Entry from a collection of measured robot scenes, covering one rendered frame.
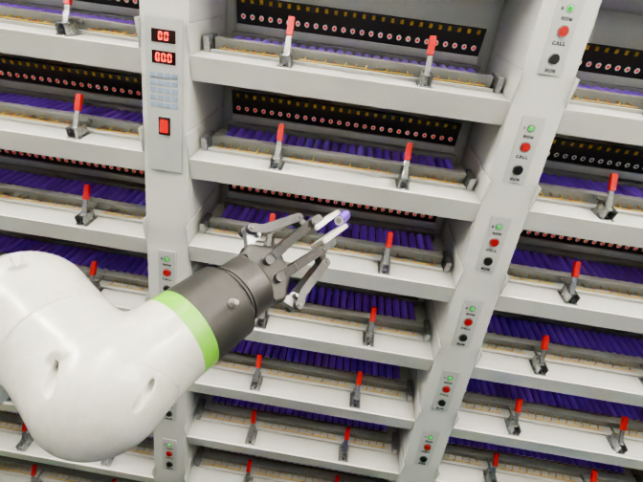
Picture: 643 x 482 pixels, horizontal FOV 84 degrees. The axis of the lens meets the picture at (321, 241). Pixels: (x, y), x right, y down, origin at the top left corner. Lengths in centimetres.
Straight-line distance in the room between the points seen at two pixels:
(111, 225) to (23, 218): 19
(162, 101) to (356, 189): 42
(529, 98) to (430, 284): 40
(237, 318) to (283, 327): 53
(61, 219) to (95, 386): 73
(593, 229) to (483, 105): 34
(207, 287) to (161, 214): 50
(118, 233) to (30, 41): 40
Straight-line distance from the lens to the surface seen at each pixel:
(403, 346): 93
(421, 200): 76
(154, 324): 35
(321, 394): 103
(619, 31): 110
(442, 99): 75
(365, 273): 80
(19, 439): 158
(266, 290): 41
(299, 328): 91
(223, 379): 105
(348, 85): 73
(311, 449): 117
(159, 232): 87
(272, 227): 47
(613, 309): 102
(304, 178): 74
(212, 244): 85
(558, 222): 86
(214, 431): 119
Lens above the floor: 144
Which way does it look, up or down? 20 degrees down
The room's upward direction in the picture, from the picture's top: 8 degrees clockwise
